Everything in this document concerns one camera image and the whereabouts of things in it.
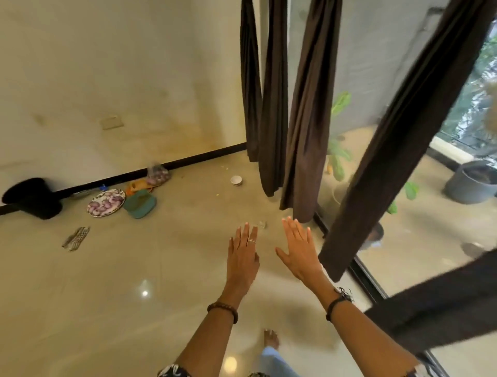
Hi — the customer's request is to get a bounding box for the person's left hand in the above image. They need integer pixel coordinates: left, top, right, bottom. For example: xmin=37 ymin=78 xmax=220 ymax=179
xmin=228 ymin=222 xmax=260 ymax=298

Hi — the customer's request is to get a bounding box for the person's right hand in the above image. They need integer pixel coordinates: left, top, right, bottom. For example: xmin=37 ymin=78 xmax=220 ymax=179
xmin=275 ymin=216 xmax=335 ymax=293

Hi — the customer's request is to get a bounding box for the person's left forearm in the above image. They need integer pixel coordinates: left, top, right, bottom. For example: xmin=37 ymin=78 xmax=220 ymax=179
xmin=171 ymin=294 xmax=250 ymax=377

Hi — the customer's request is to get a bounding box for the person's right forearm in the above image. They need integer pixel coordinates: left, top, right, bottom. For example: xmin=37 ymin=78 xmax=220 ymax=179
xmin=318 ymin=288 xmax=421 ymax=377

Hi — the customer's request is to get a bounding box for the dark round bowl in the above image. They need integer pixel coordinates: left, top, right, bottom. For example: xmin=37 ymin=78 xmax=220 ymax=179
xmin=364 ymin=223 xmax=385 ymax=249

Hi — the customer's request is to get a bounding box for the green leafy plant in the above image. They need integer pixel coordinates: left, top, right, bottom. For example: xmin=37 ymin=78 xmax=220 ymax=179
xmin=325 ymin=92 xmax=420 ymax=215

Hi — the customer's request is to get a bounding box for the green cloth bag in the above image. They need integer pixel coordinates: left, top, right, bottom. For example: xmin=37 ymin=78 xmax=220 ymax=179
xmin=123 ymin=190 xmax=158 ymax=220

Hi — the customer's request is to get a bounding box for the clear bag of onions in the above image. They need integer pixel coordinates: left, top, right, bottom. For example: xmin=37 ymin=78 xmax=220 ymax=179
xmin=145 ymin=163 xmax=172 ymax=187

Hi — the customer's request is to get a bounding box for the person's blue trouser leg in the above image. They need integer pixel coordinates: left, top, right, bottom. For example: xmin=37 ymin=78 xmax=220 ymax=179
xmin=257 ymin=347 xmax=300 ymax=377

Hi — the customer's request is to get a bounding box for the orange plastic item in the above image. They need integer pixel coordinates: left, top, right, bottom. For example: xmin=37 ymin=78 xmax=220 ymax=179
xmin=126 ymin=179 xmax=153 ymax=195

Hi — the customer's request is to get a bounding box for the dark brown curtain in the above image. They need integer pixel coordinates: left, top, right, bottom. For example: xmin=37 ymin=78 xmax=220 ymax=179
xmin=318 ymin=0 xmax=497 ymax=283
xmin=279 ymin=0 xmax=343 ymax=224
xmin=239 ymin=0 xmax=263 ymax=163
xmin=258 ymin=0 xmax=289 ymax=198
xmin=364 ymin=249 xmax=497 ymax=355

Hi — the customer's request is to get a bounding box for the floral round plate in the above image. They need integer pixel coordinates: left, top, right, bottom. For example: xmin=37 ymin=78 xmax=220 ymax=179
xmin=86 ymin=189 xmax=127 ymax=218

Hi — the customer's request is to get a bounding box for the black skirting board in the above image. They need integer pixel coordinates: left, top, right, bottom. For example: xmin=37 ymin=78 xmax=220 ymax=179
xmin=0 ymin=143 xmax=248 ymax=216

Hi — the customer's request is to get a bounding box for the person's patterned garment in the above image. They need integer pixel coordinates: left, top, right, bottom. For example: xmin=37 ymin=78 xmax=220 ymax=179
xmin=157 ymin=363 xmax=192 ymax=377

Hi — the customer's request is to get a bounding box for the grey plant pot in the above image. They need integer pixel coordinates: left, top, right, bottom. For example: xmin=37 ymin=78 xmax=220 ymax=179
xmin=444 ymin=159 xmax=497 ymax=206

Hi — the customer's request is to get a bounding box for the brown bead bracelet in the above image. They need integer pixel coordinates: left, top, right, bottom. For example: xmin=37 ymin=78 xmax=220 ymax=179
xmin=207 ymin=302 xmax=239 ymax=324

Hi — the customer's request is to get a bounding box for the black thread bracelet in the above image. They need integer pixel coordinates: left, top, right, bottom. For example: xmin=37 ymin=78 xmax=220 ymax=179
xmin=326 ymin=287 xmax=353 ymax=322

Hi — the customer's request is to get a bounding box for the beige wall socket plate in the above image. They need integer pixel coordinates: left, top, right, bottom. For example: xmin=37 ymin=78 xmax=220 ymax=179
xmin=99 ymin=115 xmax=125 ymax=130

